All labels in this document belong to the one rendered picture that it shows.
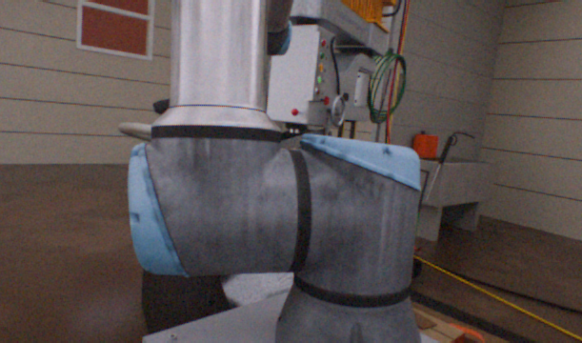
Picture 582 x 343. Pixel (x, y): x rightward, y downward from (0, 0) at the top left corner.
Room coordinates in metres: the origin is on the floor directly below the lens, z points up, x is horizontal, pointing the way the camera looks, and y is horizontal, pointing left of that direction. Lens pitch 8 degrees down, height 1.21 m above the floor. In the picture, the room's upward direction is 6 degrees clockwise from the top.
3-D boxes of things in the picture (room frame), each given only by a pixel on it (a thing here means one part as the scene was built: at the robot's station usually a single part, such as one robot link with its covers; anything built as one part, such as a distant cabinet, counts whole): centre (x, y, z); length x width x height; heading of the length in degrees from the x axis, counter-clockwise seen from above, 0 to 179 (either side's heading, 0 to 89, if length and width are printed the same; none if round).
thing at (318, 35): (1.76, -0.10, 1.41); 0.08 x 0.03 x 0.28; 151
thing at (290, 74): (1.95, -0.07, 1.36); 0.36 x 0.22 x 0.45; 151
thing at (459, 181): (4.72, -1.91, 0.43); 1.30 x 0.62 x 0.86; 131
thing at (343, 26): (2.19, -0.20, 1.66); 0.96 x 0.25 x 0.17; 151
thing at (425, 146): (4.80, -1.68, 1.00); 0.50 x 0.22 x 0.33; 131
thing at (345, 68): (2.22, -0.24, 1.35); 0.74 x 0.23 x 0.49; 151
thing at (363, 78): (2.46, -0.35, 1.39); 0.19 x 0.19 x 0.20
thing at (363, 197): (0.50, -0.09, 1.10); 0.17 x 0.15 x 0.18; 103
